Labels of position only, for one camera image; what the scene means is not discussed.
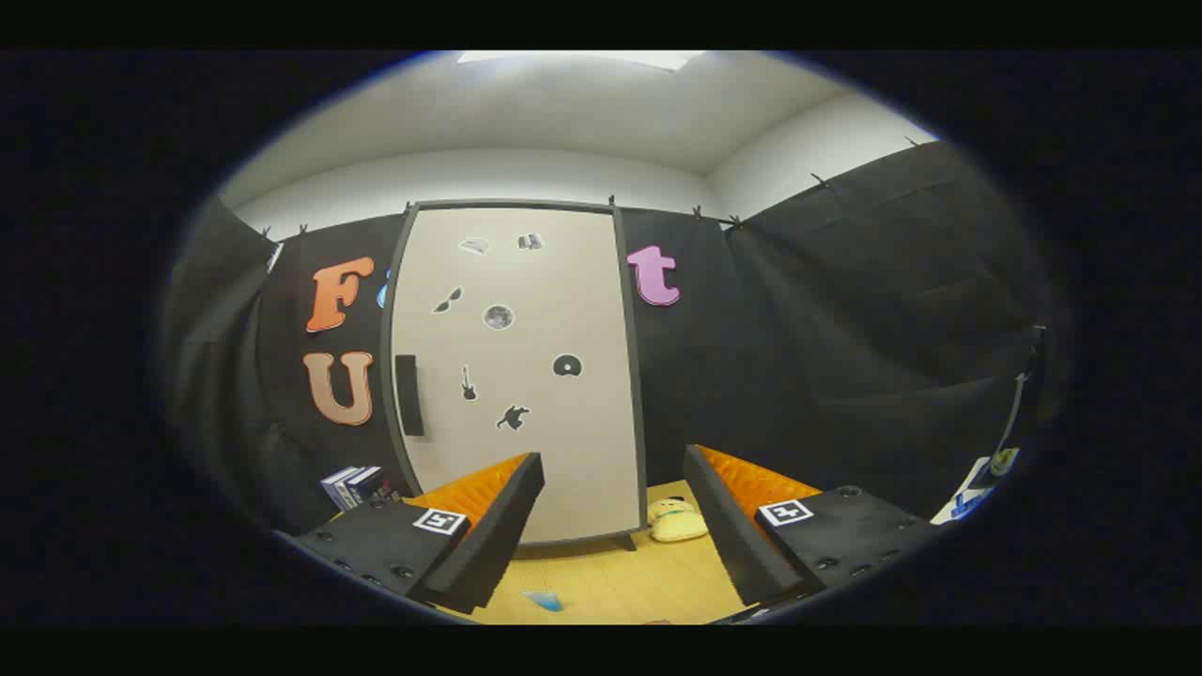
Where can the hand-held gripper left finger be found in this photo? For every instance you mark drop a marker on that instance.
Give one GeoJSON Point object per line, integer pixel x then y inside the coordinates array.
{"type": "Point", "coordinates": [498, 526]}

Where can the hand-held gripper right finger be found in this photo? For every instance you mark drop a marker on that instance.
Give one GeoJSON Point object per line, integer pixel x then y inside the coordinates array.
{"type": "Point", "coordinates": [728, 526]}

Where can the blue and white tube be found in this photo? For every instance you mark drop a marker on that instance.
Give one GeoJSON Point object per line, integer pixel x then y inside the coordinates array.
{"type": "Point", "coordinates": [545, 600]}

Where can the yellow plush toy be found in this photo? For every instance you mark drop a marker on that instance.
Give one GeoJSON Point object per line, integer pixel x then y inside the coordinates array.
{"type": "Point", "coordinates": [676, 521]}

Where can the grey cabinet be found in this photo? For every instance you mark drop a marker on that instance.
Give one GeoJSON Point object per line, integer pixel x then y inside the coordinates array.
{"type": "Point", "coordinates": [636, 394]}

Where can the black backdrop cloth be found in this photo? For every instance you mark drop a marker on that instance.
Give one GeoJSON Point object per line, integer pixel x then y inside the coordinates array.
{"type": "Point", "coordinates": [845, 338]}

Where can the ceiling light panel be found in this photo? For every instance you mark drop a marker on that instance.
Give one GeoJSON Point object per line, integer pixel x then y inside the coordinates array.
{"type": "Point", "coordinates": [582, 58]}

